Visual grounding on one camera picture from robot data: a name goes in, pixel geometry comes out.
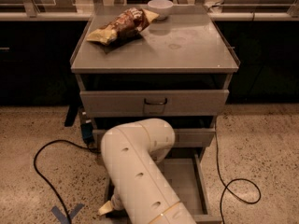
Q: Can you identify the grey drawer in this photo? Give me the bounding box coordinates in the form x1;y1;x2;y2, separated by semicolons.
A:
80;90;229;118
104;156;221;224
93;126;215;152

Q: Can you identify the grey top drawer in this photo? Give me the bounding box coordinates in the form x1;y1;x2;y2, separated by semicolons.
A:
80;90;229;118

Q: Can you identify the black cable left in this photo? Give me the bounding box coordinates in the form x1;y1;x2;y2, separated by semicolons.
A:
33;139;102;224

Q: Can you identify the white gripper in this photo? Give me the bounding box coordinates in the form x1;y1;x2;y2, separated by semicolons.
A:
98;189;124;216

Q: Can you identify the grey drawer cabinet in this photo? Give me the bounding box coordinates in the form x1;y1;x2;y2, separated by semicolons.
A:
69;5;241;161

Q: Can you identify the blue power adapter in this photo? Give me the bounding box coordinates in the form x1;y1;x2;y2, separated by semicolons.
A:
80;122;94;144

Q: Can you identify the white bowl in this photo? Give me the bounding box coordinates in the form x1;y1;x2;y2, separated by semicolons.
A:
148;0;174;21

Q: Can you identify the grey bottom drawer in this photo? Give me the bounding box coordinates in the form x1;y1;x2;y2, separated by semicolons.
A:
104;156;221;224

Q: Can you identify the black cable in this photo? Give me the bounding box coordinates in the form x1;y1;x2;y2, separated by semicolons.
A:
214;121;262;224
33;139;102;224

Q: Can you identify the brown chip bag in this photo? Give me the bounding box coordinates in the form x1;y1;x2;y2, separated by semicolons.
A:
87;7;159;46

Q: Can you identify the blue tape floor mark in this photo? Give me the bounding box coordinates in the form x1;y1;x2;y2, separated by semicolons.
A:
50;203;85;224

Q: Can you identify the grey middle drawer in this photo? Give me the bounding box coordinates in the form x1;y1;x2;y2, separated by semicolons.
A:
93;126;215;152

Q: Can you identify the dark counter cabinets background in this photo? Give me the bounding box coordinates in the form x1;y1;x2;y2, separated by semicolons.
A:
0;7;299;105

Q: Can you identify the black cable right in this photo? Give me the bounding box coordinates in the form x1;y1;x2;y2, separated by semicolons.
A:
214;121;262;224

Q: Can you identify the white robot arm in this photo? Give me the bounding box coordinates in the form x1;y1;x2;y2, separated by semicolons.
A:
101;119;196;224

